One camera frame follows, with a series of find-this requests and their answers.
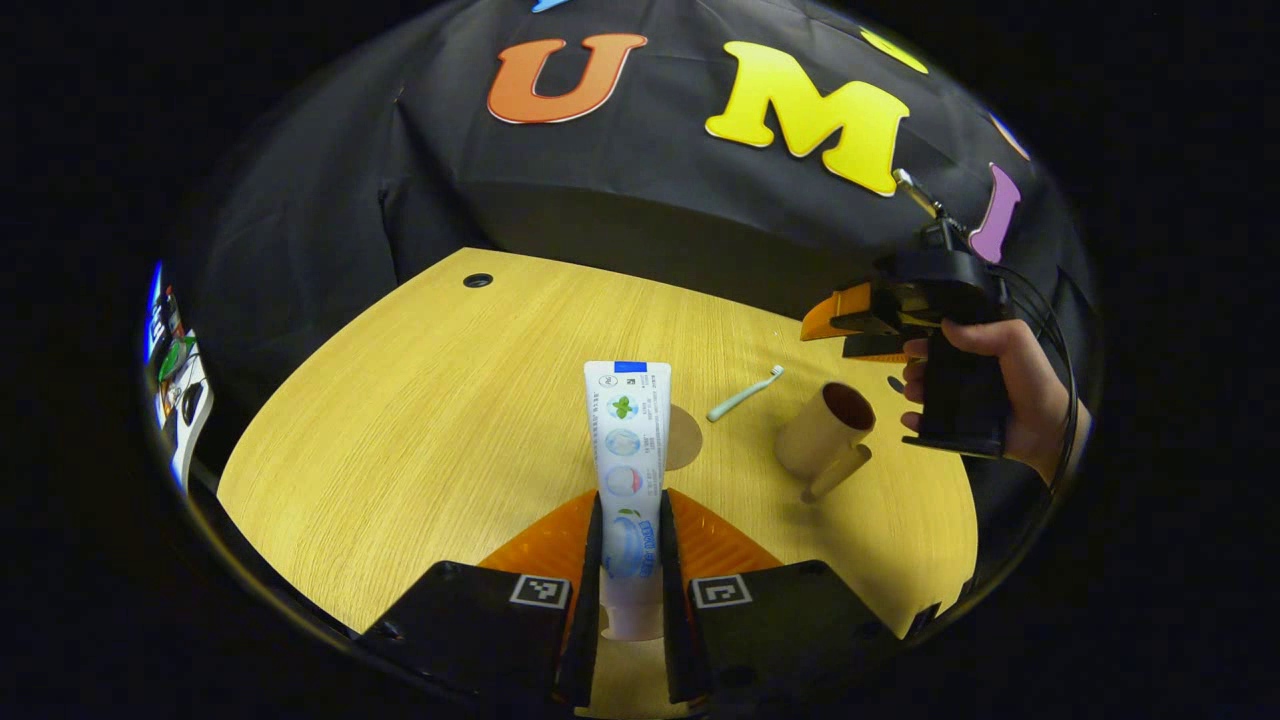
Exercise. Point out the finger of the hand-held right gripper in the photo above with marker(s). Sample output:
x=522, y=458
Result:
x=840, y=312
x=875, y=348

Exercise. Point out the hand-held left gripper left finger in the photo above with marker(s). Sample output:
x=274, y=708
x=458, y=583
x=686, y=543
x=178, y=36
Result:
x=592, y=560

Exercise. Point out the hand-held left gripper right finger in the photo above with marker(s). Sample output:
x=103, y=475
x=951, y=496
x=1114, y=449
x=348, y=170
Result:
x=670, y=560

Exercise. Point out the beige cup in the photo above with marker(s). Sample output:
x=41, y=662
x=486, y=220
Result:
x=815, y=435

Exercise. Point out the round brown coaster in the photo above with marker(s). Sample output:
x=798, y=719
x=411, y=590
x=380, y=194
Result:
x=686, y=440

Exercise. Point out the white toothpaste tube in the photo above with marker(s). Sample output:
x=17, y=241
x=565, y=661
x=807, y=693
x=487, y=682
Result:
x=628, y=440

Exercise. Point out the pale green toothbrush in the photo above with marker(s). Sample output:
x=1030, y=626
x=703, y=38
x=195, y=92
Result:
x=740, y=398

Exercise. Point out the black backdrop cloth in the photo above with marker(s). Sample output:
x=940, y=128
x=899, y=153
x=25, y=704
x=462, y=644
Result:
x=620, y=200

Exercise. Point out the white side table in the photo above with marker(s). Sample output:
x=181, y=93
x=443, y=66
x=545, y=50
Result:
x=195, y=440

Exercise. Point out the black computer mouse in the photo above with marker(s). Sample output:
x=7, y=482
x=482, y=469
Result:
x=191, y=402

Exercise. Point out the small green object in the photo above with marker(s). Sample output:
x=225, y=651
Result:
x=177, y=357

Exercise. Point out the computer monitor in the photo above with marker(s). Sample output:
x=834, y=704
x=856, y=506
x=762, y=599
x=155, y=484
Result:
x=157, y=310

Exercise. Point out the black desk edge bracket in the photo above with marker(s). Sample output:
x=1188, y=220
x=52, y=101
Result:
x=923, y=620

